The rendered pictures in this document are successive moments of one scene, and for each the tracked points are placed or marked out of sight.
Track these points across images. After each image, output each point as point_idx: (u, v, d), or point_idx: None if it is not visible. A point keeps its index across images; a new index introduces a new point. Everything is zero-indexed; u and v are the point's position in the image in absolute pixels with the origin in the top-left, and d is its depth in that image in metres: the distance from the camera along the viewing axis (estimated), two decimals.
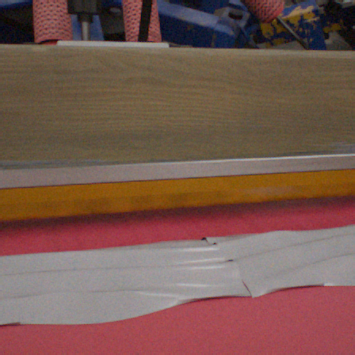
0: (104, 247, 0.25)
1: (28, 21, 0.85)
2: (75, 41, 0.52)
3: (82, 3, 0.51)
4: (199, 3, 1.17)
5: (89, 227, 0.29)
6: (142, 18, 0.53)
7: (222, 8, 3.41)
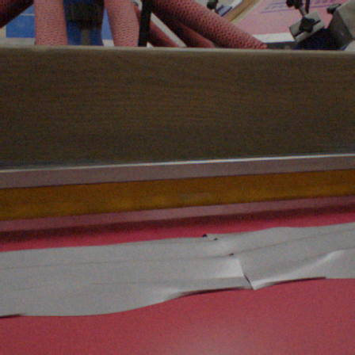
0: (104, 245, 0.25)
1: None
2: None
3: (82, 11, 0.52)
4: None
5: (89, 226, 0.28)
6: (142, 25, 0.53)
7: None
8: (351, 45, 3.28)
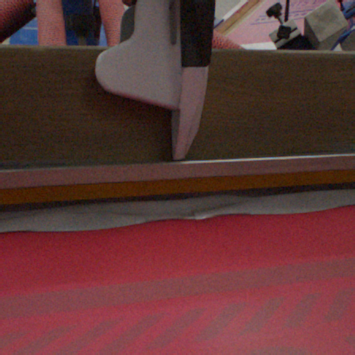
0: None
1: None
2: None
3: (79, 20, 0.60)
4: None
5: None
6: None
7: None
8: None
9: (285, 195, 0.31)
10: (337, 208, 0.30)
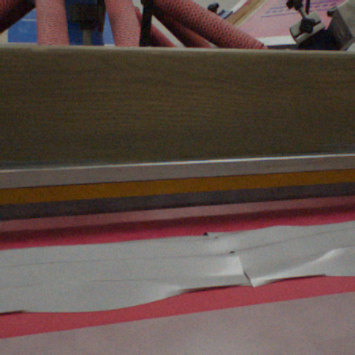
0: (106, 243, 0.26)
1: None
2: None
3: (84, 12, 0.52)
4: None
5: (92, 225, 0.29)
6: (143, 25, 0.53)
7: None
8: (352, 50, 3.29)
9: None
10: None
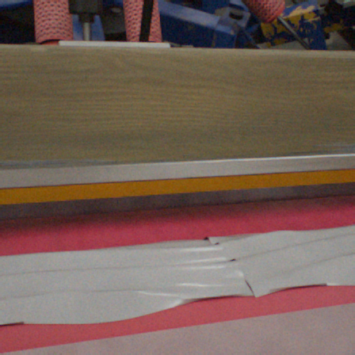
0: (107, 247, 0.25)
1: (28, 21, 0.85)
2: (77, 41, 0.52)
3: (84, 3, 0.51)
4: (200, 3, 1.17)
5: (92, 227, 0.29)
6: (143, 18, 0.53)
7: (222, 8, 3.41)
8: None
9: None
10: None
